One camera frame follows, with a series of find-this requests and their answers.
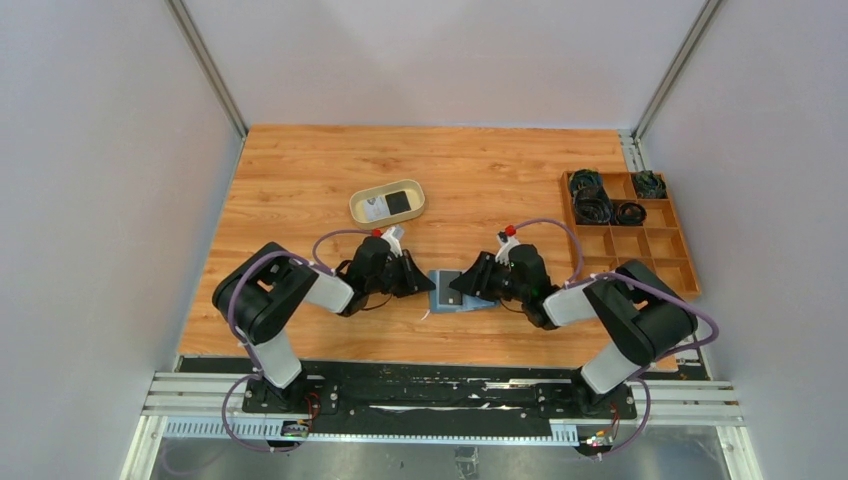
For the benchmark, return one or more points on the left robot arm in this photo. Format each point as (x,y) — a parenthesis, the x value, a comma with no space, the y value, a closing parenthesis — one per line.
(258,299)

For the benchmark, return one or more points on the white card in tray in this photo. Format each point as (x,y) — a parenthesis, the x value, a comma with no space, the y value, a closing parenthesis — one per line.
(376,209)

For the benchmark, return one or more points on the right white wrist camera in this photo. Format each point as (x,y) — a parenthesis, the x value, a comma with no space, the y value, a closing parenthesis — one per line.
(506,244)

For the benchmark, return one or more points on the beige oval tray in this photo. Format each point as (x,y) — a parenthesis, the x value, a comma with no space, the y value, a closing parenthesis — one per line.
(405,198)

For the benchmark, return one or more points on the black card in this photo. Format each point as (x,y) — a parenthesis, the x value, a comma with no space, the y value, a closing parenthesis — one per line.
(448,297)

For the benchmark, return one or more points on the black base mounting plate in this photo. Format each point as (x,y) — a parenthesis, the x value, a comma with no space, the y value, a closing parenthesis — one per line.
(435,400)

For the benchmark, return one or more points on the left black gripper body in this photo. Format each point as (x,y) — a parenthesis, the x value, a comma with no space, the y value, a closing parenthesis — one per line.
(392,280)

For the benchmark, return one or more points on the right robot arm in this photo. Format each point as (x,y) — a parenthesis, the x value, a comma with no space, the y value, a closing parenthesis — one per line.
(644,318)

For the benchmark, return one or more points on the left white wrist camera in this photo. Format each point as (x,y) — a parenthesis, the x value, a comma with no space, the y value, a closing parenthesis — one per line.
(393,236)

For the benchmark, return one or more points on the wooden compartment organizer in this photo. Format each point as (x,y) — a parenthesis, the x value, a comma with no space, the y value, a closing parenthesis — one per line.
(622,216)

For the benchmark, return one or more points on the aluminium frame rail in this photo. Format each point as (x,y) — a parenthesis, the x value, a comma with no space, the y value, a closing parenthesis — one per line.
(207,418)

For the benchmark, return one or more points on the blue card holder wallet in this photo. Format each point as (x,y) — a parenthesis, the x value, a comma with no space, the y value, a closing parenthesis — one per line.
(470,303)

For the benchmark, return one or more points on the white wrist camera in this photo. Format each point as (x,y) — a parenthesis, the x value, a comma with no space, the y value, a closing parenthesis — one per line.
(393,236)
(506,244)

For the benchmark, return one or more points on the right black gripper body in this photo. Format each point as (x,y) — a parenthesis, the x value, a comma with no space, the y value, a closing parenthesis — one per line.
(514,290)

